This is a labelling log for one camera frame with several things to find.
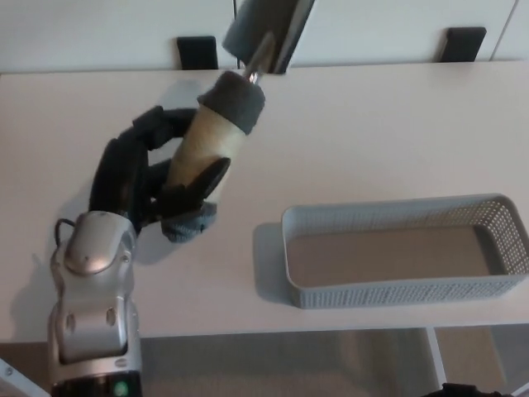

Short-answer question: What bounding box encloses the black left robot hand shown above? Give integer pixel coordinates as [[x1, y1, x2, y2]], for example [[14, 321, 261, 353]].
[[88, 105, 232, 232]]

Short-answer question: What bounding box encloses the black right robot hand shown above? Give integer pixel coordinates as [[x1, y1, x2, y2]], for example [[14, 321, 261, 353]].
[[425, 382, 497, 397]]

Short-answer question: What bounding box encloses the metal shovel with handle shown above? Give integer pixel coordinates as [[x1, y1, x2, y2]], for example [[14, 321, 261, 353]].
[[159, 0, 317, 245]]

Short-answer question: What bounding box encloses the grey perforated plastic basket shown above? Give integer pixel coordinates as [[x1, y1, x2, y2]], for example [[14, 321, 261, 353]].
[[281, 193, 529, 310]]

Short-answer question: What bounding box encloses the black rectangular block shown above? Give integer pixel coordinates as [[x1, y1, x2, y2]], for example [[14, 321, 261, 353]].
[[442, 26, 488, 64], [176, 36, 219, 70]]

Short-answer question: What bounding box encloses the white cabinet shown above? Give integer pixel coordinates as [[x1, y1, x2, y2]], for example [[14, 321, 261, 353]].
[[0, 0, 529, 75]]

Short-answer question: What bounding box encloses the white desk leg frame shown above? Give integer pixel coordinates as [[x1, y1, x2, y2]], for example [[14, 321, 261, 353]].
[[425, 326, 450, 382], [0, 357, 46, 397]]

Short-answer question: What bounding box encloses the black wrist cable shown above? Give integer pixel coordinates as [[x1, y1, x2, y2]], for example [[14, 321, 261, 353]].
[[55, 218, 78, 251]]

